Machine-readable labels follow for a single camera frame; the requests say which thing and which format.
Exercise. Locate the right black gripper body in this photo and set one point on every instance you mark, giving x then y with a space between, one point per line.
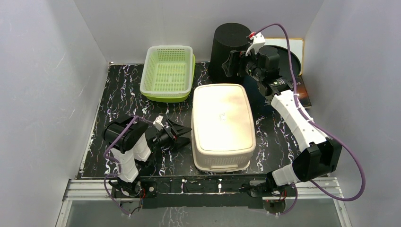
251 69

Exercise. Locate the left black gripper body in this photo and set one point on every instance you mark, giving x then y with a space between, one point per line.
164 138

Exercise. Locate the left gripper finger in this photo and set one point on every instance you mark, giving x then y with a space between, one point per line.
175 129
180 143

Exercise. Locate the large dark blue bucket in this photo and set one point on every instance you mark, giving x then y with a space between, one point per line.
289 68

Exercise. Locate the black ribbed bucket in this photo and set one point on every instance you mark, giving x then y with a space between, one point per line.
227 37

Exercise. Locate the cream perforated laundry basket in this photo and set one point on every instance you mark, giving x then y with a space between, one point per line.
223 131

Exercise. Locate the green and white strainer basket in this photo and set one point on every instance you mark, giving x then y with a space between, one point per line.
168 73

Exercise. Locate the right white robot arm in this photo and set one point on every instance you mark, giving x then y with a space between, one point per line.
319 153

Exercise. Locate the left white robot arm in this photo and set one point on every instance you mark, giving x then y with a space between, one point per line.
130 140

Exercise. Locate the book Three Days to See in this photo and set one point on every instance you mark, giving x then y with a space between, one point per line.
303 94

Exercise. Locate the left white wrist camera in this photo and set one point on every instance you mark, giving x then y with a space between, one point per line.
159 123

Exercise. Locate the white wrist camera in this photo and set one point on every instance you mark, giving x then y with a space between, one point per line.
159 123
257 41

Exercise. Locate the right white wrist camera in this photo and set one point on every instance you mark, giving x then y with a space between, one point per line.
257 41

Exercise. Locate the small whiteboard yellow frame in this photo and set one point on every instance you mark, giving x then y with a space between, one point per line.
296 47

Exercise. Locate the aluminium base frame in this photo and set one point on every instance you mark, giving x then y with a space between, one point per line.
94 190

